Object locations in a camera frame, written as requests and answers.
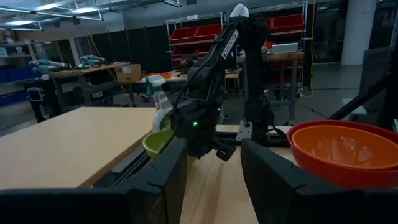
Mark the green plastic bowl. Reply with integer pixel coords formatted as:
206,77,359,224
142,129,198,164

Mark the workbench with wooden top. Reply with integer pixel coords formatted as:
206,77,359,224
236,51,305,125

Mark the red storage bin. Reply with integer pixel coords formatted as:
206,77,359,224
269,13,305,32
170,27,198,44
194,24,223,42

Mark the light wooden side table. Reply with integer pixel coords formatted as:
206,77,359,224
0,106,157,190

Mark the green cleaner spray bottle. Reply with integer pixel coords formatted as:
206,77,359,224
145,74,174,133

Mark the tall metal shelf rack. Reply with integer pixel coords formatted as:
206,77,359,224
248,1,309,97

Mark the grey mesh panel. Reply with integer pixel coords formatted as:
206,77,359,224
358,46,395,110

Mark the black stand with screen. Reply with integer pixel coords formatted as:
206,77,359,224
26,86,47,123

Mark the orange plastic bowl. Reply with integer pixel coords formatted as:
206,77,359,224
291,124,398,170

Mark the white rounded cap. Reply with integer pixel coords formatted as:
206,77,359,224
229,3,250,18

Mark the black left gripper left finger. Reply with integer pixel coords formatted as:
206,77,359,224
0,138,188,224

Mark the black aluminium frame rail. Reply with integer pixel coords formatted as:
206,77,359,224
93,130,290,188

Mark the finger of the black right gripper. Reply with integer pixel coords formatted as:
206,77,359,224
216,141,238,162

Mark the white round pillar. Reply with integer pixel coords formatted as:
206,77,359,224
340,0,377,67

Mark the red plastic bowl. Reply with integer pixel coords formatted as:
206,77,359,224
286,120,398,190

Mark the white flat box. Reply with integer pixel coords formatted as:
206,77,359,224
271,42,300,55

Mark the black diagonal frame strut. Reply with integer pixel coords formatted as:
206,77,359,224
328,73,398,121

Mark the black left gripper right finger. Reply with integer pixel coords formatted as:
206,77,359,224
240,138,398,224

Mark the brown cardboard box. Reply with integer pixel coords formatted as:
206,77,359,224
114,63,142,83

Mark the metal wire shelf rack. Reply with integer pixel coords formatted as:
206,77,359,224
165,11,228,71

